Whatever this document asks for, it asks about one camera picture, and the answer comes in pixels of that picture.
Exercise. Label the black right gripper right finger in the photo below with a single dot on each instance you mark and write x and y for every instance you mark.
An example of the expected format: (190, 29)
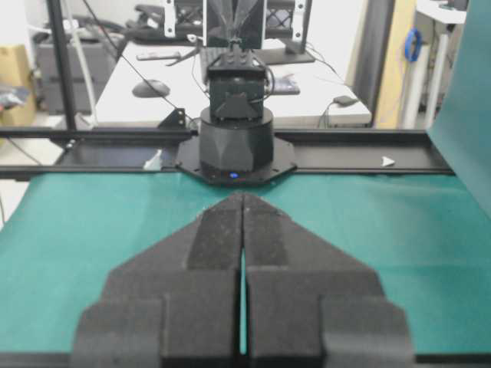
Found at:
(310, 304)

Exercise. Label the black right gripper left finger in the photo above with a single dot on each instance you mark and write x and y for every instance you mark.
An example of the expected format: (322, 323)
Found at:
(175, 304)

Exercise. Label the black power adapter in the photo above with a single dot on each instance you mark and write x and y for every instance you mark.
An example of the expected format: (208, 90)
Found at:
(345, 101)

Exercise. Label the black computer mouse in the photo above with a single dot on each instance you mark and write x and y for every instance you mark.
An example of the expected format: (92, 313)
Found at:
(151, 89)

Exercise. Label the white office desk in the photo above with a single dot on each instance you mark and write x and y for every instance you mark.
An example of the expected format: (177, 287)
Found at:
(234, 90)

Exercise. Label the cardboard box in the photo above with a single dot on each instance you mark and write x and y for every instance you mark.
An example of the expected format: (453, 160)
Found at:
(15, 72)

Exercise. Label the black computer monitor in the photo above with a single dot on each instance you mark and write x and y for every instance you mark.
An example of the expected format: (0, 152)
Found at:
(276, 31)

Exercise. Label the blue tape roll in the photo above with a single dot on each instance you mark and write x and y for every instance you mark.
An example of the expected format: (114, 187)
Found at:
(413, 45)

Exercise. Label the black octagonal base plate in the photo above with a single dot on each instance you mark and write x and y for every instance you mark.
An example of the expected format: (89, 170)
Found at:
(236, 162)

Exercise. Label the black aluminium frame rail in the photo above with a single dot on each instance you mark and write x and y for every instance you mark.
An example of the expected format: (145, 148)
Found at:
(153, 150)

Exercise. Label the black vertical frame post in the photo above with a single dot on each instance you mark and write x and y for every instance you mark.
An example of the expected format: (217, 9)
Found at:
(62, 62)

